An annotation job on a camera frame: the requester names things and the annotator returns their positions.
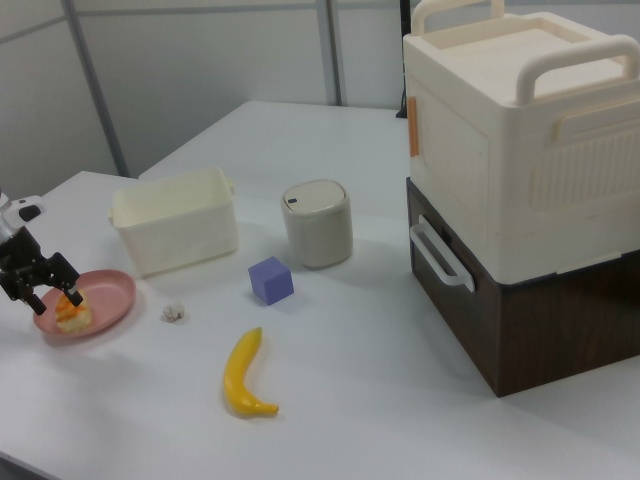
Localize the bread slice with orange stripes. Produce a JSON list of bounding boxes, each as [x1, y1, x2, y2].
[[54, 291, 94, 333]]

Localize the pink plate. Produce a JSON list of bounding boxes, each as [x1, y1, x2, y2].
[[32, 269, 138, 343]]

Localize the black cable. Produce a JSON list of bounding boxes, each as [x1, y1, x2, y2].
[[395, 0, 412, 120]]

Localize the beige mini trash can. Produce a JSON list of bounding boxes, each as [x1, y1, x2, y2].
[[280, 178, 354, 271]]

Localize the purple cube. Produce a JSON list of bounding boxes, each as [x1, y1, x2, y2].
[[247, 255, 295, 307]]

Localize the yellow banana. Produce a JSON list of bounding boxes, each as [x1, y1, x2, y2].
[[222, 326, 281, 416]]

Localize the cream plastic basket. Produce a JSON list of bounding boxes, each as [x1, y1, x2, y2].
[[107, 167, 240, 279]]

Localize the cream storage box with handles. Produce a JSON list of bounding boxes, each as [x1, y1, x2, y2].
[[402, 0, 640, 286]]

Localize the dark brown wooden drawer box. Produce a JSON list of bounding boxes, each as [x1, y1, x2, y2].
[[405, 177, 640, 399]]

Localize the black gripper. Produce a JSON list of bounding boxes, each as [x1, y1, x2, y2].
[[0, 227, 85, 317]]

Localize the crumpled white paper ball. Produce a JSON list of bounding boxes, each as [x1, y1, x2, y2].
[[161, 300, 186, 325]]

